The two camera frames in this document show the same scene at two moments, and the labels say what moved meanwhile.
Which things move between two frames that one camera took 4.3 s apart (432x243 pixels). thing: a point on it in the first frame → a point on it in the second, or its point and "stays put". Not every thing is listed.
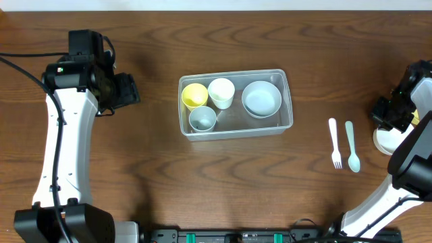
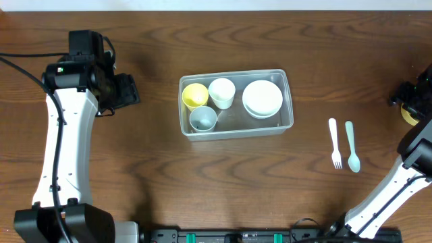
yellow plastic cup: x=194 y=95 stays put
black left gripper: x=127 y=89 stays put
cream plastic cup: x=221 y=92 stays put
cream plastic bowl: x=387 y=142 → x=262 y=99
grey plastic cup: x=202 y=119 stays put
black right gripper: x=387 y=113 → x=406 y=96
